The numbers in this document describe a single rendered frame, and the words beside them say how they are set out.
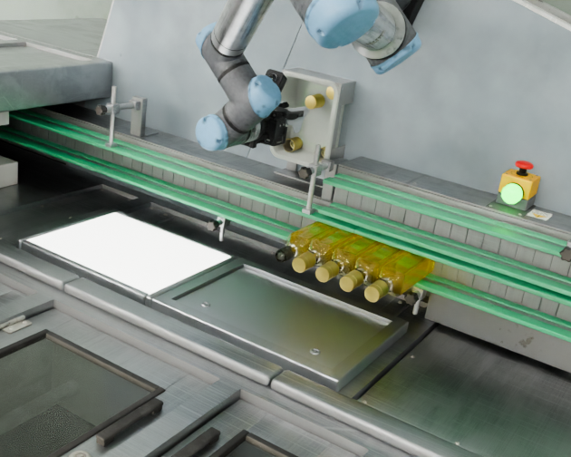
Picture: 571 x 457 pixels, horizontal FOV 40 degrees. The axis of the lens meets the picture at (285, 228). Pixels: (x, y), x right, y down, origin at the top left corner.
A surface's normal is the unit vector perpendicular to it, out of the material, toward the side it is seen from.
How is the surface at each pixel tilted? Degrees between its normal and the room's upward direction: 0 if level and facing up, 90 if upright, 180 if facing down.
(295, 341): 90
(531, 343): 0
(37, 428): 90
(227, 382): 90
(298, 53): 0
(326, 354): 90
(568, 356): 0
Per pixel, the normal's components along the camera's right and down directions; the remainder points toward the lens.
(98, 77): 0.84, 0.29
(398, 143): -0.53, 0.24
